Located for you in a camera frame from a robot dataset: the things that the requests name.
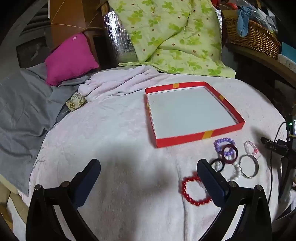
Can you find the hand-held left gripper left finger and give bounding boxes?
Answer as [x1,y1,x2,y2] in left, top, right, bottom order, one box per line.
[25,159,101,241]

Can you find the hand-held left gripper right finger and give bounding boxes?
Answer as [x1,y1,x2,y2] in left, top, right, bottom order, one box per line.
[196,159,273,241]

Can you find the black hair tie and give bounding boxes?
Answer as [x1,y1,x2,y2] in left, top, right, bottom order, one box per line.
[210,158,225,172]

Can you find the red bead bracelet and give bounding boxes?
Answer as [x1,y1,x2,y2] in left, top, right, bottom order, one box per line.
[181,175,213,207]

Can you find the dark maroon bangle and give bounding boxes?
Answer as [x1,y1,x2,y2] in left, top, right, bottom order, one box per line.
[221,144,238,165]

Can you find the white pearl bracelet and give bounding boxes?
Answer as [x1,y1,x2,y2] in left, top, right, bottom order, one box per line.
[214,161,242,182]

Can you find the silver metal bangle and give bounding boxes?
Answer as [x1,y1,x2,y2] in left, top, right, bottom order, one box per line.
[238,155,259,179]

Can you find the purple bead bracelet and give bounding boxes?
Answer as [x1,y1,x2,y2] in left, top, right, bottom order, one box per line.
[214,138,236,160]

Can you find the pale pink bead bracelet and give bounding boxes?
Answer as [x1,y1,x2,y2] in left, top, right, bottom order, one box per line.
[244,140,259,157]

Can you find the shallow red cardboard box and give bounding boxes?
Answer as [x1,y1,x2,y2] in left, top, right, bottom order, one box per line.
[145,81,245,149]

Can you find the small patterned beige pouch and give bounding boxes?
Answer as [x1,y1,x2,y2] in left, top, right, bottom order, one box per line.
[65,92,87,112]

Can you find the wooden shelf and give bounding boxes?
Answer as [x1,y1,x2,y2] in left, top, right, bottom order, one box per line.
[225,43,296,86]

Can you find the grey bed sheet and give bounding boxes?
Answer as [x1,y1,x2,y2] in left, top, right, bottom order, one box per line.
[0,64,92,197]

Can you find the wicker basket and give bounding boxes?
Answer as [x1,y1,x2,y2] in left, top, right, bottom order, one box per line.
[223,16,282,59]

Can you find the magenta pillow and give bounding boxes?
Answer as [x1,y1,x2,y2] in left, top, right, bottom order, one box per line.
[45,33,100,87]

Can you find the blue cloth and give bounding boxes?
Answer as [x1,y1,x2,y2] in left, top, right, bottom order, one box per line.
[237,6,255,37]

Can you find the silver insulation foil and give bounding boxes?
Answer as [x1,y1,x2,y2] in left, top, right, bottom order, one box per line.
[103,10,138,65]

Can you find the green floral quilt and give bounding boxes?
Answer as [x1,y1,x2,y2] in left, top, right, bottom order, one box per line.
[107,0,236,79]

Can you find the wooden cabinet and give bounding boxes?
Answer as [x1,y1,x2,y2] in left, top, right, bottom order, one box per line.
[50,0,111,67]

